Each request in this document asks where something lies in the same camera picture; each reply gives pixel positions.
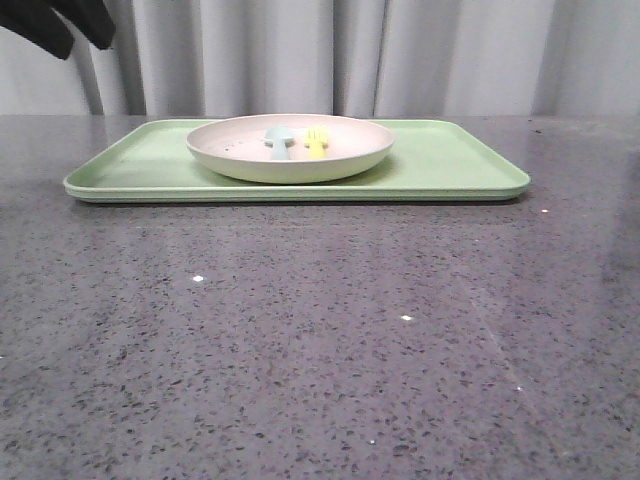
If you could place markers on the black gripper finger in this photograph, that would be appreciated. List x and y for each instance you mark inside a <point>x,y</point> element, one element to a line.
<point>41,23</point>

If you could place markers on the cream round plate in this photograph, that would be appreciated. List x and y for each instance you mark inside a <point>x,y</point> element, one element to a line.
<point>236,148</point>

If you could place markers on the yellow plastic fork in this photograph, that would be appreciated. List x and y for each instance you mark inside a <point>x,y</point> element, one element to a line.
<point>316,142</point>

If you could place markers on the grey pleated curtain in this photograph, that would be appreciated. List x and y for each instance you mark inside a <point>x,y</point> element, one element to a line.
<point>388,59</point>

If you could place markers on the light blue plastic spoon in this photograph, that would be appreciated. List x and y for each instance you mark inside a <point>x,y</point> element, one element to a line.
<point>279,138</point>

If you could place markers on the light green plastic tray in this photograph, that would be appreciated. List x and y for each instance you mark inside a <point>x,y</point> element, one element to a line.
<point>430,161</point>

